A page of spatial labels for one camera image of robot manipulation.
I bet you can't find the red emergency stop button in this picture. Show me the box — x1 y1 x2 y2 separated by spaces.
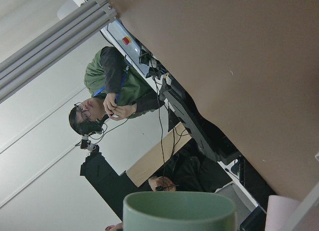
122 36 131 45

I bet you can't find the person in green vest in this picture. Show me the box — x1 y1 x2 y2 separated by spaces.
69 46 164 135

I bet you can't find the green cup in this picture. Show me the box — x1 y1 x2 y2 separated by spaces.
123 191 236 231

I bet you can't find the pink cup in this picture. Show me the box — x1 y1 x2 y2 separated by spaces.
265 195 300 231

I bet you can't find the grey aluminium frame post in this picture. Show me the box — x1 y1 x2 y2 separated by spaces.
0 0 117 102

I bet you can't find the white wire cup rack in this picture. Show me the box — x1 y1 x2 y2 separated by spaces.
289 183 319 231

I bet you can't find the person in black jacket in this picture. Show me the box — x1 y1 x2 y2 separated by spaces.
148 139 232 193

